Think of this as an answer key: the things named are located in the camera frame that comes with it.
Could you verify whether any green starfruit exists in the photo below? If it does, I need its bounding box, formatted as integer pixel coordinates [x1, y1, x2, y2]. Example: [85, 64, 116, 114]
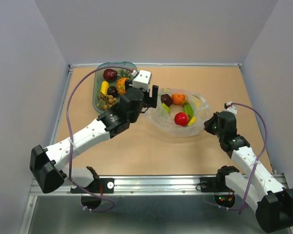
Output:
[184, 104, 194, 120]

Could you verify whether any green plastic tray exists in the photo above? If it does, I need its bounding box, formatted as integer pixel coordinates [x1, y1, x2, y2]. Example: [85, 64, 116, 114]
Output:
[93, 61, 137, 113]

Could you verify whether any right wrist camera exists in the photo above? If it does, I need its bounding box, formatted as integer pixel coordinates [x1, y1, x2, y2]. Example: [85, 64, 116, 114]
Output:
[224, 101, 237, 115]

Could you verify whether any brown longan bunch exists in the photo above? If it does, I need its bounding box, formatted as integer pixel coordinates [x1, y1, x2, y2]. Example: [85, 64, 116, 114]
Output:
[97, 92, 118, 111]

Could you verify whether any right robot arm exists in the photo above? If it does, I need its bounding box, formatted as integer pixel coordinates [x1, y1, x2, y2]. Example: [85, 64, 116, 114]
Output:
[200, 111, 293, 233]

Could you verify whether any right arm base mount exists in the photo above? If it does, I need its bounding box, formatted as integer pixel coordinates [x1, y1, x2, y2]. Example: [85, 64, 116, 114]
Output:
[196, 166, 239, 193]

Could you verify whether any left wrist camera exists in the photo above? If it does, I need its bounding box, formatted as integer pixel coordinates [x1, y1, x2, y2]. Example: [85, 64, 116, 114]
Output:
[131, 70, 152, 91]

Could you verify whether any dark red apple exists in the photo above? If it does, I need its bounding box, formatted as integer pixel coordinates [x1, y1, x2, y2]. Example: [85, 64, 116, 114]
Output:
[103, 68, 118, 82]

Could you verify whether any dark maroon fruit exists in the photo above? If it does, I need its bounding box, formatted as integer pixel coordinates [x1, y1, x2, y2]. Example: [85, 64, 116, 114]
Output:
[161, 94, 173, 107]

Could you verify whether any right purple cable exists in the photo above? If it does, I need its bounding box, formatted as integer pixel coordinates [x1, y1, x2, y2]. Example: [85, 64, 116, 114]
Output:
[205, 102, 269, 215]

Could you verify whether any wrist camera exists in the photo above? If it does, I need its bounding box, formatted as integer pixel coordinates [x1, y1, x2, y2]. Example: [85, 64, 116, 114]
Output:
[131, 70, 152, 91]
[224, 101, 237, 115]

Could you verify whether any aluminium front rail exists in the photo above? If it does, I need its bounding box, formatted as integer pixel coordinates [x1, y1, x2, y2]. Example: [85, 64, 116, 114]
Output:
[29, 175, 288, 197]

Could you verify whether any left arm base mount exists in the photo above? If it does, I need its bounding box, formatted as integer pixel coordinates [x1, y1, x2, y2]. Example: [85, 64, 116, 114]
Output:
[72, 166, 115, 194]

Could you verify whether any orange tangerine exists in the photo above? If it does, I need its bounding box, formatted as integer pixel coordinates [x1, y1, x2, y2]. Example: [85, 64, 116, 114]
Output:
[171, 94, 186, 105]

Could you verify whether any dark purple plum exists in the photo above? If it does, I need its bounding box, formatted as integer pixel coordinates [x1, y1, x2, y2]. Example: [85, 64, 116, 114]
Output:
[107, 86, 118, 98]

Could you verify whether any clear plastic bag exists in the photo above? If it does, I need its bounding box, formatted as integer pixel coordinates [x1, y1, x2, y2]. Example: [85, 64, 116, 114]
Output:
[146, 88, 210, 137]

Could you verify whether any yellow corn cob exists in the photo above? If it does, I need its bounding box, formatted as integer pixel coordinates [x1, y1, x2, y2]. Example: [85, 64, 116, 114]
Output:
[100, 81, 110, 95]

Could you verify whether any yellow banana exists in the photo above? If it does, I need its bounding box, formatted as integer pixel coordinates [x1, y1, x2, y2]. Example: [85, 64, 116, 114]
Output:
[188, 116, 197, 126]

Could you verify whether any orange pineapple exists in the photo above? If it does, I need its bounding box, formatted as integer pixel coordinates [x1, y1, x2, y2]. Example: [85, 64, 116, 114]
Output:
[117, 69, 132, 95]

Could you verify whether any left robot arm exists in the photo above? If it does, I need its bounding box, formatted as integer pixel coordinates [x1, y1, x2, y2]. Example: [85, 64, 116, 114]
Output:
[29, 71, 158, 194]

